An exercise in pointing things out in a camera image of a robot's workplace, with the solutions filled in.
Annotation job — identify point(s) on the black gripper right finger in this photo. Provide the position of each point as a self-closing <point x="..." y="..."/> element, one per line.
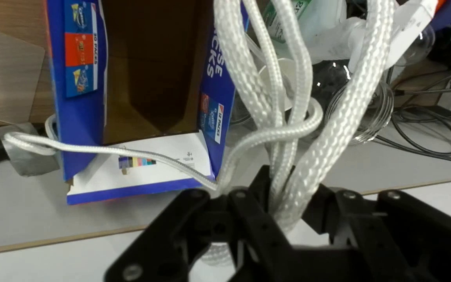
<point x="418" y="244"/>

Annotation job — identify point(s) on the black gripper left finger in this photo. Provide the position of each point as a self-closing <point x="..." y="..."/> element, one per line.
<point x="210" y="244"/>

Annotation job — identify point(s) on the blue cardboard snack box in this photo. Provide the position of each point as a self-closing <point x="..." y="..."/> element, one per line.
<point x="78" y="114"/>

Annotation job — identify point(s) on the clear glass jar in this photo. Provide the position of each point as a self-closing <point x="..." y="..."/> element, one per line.
<point x="366" y="103"/>

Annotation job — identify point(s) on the clear plastic sheet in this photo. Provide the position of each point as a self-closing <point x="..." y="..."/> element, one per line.
<point x="6" y="72"/>

